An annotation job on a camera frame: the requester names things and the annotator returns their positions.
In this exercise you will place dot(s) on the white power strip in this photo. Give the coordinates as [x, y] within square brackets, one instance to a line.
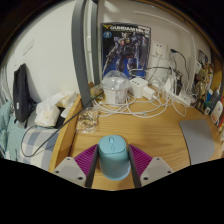
[183, 99]

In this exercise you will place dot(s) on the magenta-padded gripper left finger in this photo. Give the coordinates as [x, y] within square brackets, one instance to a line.
[68, 170]

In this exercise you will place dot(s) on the clear snack bag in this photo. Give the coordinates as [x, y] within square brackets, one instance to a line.
[87, 120]

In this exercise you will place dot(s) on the light blue computer mouse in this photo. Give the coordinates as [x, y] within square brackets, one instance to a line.
[114, 160]

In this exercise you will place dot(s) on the grey mouse pad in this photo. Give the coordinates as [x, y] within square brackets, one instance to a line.
[198, 141]

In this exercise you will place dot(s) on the brown tree figure toy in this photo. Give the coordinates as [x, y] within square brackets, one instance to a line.
[203, 83]

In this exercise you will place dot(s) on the small white plug adapter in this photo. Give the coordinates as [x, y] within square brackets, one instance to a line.
[149, 93]

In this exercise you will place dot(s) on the teal pillow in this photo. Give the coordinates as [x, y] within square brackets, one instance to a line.
[4, 116]

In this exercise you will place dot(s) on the robot model kit box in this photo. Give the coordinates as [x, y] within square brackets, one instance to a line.
[125, 46]

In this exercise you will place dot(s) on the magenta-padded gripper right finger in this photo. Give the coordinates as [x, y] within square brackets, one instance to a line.
[156, 170]

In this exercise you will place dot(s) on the white cup with domed lid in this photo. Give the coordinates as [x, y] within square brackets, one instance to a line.
[115, 88]

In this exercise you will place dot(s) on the black backpack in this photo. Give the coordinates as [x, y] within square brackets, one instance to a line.
[22, 93]

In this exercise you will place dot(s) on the white wall socket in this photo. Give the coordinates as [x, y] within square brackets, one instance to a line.
[170, 57]
[159, 49]

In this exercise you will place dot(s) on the white tissue pack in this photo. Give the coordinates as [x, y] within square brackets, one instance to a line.
[50, 111]

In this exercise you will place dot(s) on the grey metal frame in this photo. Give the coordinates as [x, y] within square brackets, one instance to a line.
[80, 50]

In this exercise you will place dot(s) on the checked bed blanket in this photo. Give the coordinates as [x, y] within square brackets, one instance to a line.
[40, 140]

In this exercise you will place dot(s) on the white multi-port charger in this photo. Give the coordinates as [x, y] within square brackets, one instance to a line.
[138, 86]

